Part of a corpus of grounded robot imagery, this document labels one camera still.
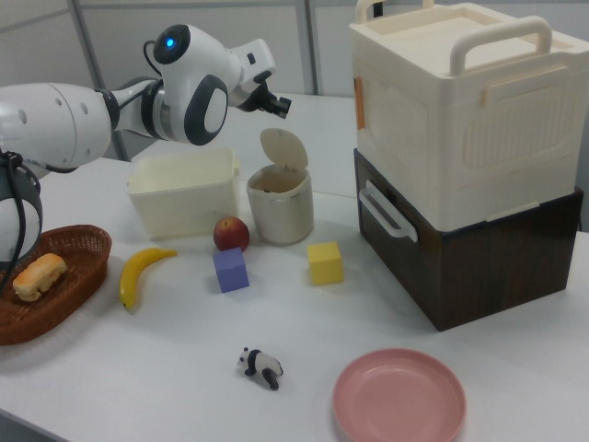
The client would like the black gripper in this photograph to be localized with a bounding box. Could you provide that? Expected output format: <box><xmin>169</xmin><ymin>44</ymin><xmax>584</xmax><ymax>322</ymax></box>
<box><xmin>238</xmin><ymin>76</ymin><xmax>294</xmax><ymax>117</ymax></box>

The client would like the brown and cream cabinet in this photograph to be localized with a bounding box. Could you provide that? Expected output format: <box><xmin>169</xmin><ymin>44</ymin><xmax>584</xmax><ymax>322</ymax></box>
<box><xmin>348</xmin><ymin>0</ymin><xmax>589</xmax><ymax>231</ymax></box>

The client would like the pink plastic plate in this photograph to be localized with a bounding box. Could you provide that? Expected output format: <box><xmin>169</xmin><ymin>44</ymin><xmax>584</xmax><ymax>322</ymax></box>
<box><xmin>332</xmin><ymin>348</ymin><xmax>468</xmax><ymax>442</ymax></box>

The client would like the yellow banana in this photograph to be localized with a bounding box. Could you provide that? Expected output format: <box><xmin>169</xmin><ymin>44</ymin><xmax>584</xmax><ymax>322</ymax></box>
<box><xmin>119</xmin><ymin>247</ymin><xmax>179</xmax><ymax>315</ymax></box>

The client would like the cream mini trash can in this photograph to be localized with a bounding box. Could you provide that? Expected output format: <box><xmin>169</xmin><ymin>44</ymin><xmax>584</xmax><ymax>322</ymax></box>
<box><xmin>246</xmin><ymin>127</ymin><xmax>314</xmax><ymax>245</ymax></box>

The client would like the white plastic storage bin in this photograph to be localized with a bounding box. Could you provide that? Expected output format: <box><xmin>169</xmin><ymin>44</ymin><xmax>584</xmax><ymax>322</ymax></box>
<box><xmin>127</xmin><ymin>146</ymin><xmax>241</xmax><ymax>240</ymax></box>

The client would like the toasted bread loaf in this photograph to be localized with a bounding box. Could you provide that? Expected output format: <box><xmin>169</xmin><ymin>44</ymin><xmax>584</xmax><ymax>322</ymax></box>
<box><xmin>12</xmin><ymin>251</ymin><xmax>68</xmax><ymax>303</ymax></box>

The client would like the brown wicker basket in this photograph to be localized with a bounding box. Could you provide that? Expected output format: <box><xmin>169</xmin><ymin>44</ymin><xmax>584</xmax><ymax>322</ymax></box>
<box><xmin>0</xmin><ymin>224</ymin><xmax>113</xmax><ymax>346</ymax></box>

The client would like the dark brown drawer box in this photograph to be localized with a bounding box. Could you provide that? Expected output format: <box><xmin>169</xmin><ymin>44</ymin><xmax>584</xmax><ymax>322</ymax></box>
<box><xmin>352</xmin><ymin>147</ymin><xmax>584</xmax><ymax>332</ymax></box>

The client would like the red apple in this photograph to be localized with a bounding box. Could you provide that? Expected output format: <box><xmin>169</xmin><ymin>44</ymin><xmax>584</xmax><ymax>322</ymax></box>
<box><xmin>213</xmin><ymin>215</ymin><xmax>251</xmax><ymax>252</ymax></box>

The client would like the cream trash can lid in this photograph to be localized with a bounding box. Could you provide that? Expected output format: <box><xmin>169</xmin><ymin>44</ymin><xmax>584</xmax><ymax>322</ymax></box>
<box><xmin>260</xmin><ymin>127</ymin><xmax>310</xmax><ymax>173</ymax></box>

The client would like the purple foam cube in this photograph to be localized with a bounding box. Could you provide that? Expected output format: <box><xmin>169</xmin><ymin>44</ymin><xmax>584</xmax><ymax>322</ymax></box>
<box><xmin>212</xmin><ymin>247</ymin><xmax>251</xmax><ymax>295</ymax></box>

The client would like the small panda figurine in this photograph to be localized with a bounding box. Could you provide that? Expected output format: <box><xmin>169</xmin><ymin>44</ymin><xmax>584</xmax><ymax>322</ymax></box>
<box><xmin>237</xmin><ymin>346</ymin><xmax>285</xmax><ymax>391</ymax></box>

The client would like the white drawer handle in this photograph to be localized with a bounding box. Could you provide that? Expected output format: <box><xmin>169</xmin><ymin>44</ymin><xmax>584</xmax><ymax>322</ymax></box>
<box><xmin>357</xmin><ymin>180</ymin><xmax>419</xmax><ymax>243</ymax></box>

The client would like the yellow foam cube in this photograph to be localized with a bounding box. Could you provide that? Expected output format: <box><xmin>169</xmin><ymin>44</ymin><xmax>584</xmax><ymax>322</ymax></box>
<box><xmin>306</xmin><ymin>240</ymin><xmax>345</xmax><ymax>286</ymax></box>

